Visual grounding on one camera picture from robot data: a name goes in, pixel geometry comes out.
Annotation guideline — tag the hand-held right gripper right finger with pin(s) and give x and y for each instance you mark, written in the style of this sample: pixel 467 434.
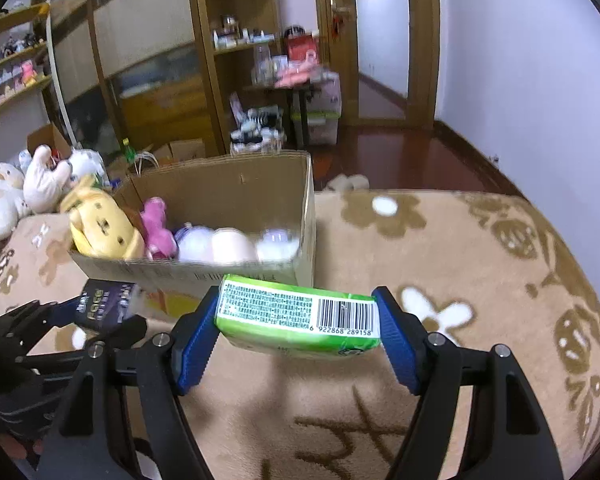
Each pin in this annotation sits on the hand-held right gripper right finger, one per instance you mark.
pixel 397 340

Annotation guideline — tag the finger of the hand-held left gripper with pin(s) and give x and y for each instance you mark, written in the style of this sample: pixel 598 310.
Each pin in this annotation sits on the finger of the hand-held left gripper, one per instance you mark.
pixel 127 332
pixel 35 317

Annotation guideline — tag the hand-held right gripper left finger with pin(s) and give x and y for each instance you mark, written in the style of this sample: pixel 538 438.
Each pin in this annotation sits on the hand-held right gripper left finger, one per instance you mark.
pixel 197 345

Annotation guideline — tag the black tissue pack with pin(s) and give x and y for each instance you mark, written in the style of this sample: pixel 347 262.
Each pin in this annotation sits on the black tissue pack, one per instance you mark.
pixel 100 305

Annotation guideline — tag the green tissue pack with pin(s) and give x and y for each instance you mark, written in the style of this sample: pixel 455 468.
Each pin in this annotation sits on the green tissue pack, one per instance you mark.
pixel 290 330

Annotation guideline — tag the pink plush toy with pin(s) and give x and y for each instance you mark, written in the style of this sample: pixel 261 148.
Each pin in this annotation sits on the pink plush toy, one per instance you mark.
pixel 157 235

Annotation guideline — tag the yellow plush toy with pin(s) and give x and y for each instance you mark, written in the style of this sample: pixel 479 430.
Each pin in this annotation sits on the yellow plush toy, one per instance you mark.
pixel 105 225

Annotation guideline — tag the brown floral blanket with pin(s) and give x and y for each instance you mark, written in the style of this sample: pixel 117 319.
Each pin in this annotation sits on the brown floral blanket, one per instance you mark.
pixel 430 270

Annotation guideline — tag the purple and white plush ball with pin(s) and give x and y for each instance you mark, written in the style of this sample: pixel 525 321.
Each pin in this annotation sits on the purple and white plush ball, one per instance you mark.
pixel 192 242

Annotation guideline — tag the white and tan duck plush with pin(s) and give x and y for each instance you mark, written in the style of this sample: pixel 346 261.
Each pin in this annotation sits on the white and tan duck plush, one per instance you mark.
pixel 0 195

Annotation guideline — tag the white long-eared plush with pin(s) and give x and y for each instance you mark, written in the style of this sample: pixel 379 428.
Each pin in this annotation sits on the white long-eared plush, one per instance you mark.
pixel 42 180

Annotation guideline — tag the small pale blue plush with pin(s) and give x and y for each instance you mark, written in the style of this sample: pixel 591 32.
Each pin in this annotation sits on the small pale blue plush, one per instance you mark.
pixel 25 160

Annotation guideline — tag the white fluffy plush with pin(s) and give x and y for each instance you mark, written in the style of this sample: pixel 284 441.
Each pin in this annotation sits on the white fluffy plush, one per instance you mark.
pixel 87 162

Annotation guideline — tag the beige slippers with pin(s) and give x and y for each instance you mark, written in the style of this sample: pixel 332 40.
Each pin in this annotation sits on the beige slippers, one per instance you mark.
pixel 350 182

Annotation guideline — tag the small brown cardboard box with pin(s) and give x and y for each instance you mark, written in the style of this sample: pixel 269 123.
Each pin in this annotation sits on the small brown cardboard box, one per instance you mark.
pixel 42 137

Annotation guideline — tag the green bottle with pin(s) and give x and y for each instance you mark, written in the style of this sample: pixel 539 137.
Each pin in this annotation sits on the green bottle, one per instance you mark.
pixel 127 150

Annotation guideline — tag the flat cardboard box flaps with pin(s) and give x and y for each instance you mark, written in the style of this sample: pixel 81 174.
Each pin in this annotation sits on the flat cardboard box flaps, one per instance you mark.
pixel 185 150

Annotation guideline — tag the clear plastic storage box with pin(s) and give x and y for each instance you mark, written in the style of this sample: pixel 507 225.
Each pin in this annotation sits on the clear plastic storage box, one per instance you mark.
pixel 325 130

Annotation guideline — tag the striped plush pile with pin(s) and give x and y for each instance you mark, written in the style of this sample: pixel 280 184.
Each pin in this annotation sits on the striped plush pile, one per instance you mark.
pixel 257 130

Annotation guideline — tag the wooden toy shelf rack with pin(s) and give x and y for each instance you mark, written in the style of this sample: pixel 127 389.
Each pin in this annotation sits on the wooden toy shelf rack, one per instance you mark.
pixel 25 85

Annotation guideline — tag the small dark table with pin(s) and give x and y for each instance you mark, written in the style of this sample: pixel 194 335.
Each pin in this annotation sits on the small dark table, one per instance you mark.
pixel 305 110

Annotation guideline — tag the row of small figurines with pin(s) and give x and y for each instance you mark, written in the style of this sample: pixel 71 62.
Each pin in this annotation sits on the row of small figurines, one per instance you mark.
pixel 10 70

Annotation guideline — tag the wooden corner shelf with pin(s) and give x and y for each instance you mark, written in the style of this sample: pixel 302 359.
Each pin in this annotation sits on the wooden corner shelf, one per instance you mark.
pixel 205 85

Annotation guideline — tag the pink packets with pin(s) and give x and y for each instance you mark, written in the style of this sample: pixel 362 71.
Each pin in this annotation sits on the pink packets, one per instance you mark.
pixel 297 75

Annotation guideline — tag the wooden door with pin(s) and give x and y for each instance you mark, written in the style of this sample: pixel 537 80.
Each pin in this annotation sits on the wooden door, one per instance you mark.
pixel 340 60

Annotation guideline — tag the clear jar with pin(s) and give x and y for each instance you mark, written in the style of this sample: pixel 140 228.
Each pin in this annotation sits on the clear jar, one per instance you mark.
pixel 263 62

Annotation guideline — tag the wooden wardrobe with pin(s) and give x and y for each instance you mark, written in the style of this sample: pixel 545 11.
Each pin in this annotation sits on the wooden wardrobe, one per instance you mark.
pixel 145 35

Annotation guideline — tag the red bag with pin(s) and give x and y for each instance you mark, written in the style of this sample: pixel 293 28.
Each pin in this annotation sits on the red bag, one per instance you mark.
pixel 302 50

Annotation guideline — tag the row of small bottles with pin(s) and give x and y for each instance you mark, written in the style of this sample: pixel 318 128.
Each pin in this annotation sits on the row of small bottles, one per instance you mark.
pixel 240 35

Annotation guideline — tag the wooden door frame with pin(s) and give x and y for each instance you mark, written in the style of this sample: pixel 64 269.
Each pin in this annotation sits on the wooden door frame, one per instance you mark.
pixel 422 60

